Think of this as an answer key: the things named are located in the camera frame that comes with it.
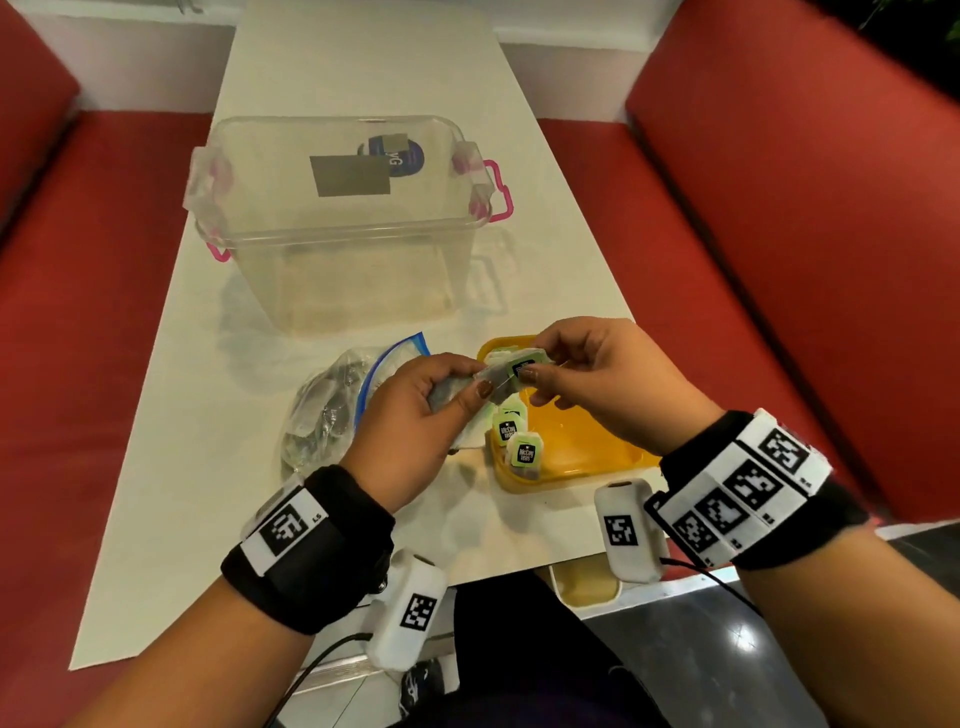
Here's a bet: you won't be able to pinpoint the clear storage box pink handles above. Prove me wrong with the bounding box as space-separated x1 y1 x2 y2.
183 114 516 335

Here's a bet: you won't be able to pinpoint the person's right forearm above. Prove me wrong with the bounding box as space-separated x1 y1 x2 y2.
738 536 960 728

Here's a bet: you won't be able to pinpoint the person's left hand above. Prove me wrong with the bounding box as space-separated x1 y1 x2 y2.
341 352 496 515

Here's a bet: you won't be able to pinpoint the black wristband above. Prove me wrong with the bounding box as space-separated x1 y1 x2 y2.
644 408 871 573
220 464 397 637

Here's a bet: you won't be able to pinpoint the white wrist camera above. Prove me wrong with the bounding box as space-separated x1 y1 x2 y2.
365 548 449 674
593 478 671 586

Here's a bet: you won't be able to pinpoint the black right wristband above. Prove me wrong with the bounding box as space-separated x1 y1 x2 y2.
644 408 871 573

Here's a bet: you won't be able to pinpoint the clear zip bag blue seal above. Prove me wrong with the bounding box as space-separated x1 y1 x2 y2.
281 332 451 481

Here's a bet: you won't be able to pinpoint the person's right hand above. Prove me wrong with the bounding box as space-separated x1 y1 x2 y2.
517 316 725 457

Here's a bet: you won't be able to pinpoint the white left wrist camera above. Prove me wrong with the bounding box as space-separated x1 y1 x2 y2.
365 548 449 674

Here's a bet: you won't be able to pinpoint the yellow lid under table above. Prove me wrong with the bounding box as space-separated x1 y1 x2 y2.
547 554 624 610

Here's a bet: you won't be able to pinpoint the red bench seat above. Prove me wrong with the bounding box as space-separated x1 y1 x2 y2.
0 0 215 728
538 0 960 583

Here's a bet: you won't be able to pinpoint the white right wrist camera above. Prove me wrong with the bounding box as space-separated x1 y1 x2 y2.
593 478 671 586

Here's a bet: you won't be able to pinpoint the black and white shoe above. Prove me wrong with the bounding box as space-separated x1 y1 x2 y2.
397 659 448 721

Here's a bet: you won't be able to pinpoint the black right camera cable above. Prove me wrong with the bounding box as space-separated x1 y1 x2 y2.
658 556 765 618

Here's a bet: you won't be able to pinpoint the person's left forearm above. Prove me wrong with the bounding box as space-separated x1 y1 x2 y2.
71 577 316 728

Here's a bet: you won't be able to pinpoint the black left wristband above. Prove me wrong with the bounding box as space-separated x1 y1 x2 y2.
220 464 397 637

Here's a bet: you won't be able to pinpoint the tea bags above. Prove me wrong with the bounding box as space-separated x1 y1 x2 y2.
427 374 496 451

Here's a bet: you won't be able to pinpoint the yellow tray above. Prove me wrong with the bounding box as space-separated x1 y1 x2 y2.
477 335 665 495

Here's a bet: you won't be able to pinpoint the green leafy plant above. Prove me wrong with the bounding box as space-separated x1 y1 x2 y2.
854 0 960 46

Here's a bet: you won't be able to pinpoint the person's black trousers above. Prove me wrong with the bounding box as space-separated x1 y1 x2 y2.
408 569 669 728

